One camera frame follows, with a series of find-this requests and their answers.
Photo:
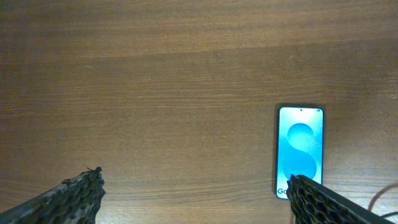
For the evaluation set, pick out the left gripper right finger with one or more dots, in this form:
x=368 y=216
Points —
x=313 y=203

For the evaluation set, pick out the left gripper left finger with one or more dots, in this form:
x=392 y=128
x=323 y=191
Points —
x=76 y=200

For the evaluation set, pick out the blue Samsung Galaxy smartphone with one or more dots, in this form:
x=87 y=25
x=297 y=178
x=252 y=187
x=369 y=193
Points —
x=300 y=145

